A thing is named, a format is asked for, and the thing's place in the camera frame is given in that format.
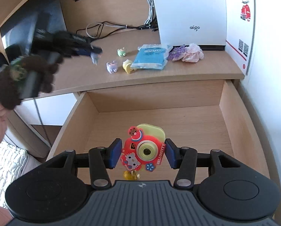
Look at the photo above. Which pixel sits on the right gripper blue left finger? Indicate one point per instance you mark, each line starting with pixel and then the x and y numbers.
pixel 103 158

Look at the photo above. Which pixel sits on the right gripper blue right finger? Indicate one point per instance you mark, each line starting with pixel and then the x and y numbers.
pixel 184 159

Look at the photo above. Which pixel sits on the red hello kitty toy camera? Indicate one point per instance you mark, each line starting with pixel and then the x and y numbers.
pixel 143 150

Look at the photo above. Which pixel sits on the purple small figurine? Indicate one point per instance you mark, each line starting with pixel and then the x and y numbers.
pixel 112 67

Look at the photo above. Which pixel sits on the green small figurine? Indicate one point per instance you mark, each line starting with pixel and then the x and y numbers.
pixel 121 52

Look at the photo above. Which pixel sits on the yellow duck figurine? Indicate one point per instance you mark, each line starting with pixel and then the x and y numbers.
pixel 127 66

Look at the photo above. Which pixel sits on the blue tissue pack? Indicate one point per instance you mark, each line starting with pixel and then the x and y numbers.
pixel 152 56

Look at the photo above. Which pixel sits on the pink white bag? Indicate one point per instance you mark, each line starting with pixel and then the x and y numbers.
pixel 192 53

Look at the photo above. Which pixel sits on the purple crystal bead ornament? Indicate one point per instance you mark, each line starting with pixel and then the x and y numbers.
pixel 178 53

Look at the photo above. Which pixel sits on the left hand brown glove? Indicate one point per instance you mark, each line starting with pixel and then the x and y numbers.
pixel 13 78

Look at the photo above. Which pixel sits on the black computer monitor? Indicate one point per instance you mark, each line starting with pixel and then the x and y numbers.
pixel 17 32

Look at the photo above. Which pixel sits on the open wooden drawer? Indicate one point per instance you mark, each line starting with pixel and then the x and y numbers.
pixel 203 115

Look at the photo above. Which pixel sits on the left white drawer front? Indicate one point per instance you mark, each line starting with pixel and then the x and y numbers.
pixel 53 110

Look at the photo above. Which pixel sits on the white aigo computer case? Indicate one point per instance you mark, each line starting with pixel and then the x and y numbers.
pixel 182 22

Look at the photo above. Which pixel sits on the white red cardboard box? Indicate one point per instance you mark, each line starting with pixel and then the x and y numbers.
pixel 240 31

